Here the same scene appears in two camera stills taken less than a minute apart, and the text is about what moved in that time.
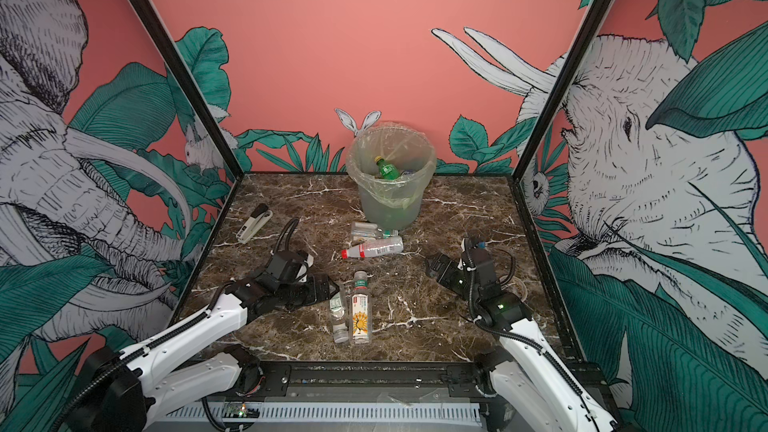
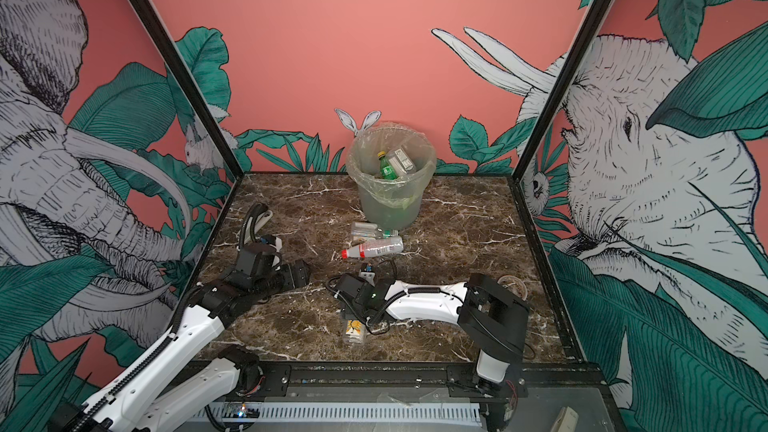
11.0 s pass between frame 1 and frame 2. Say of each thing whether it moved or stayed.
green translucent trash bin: stayed
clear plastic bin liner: stayed
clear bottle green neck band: stayed
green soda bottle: stayed
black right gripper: moved
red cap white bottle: stayed
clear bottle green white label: moved
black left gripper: moved
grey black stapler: stayed
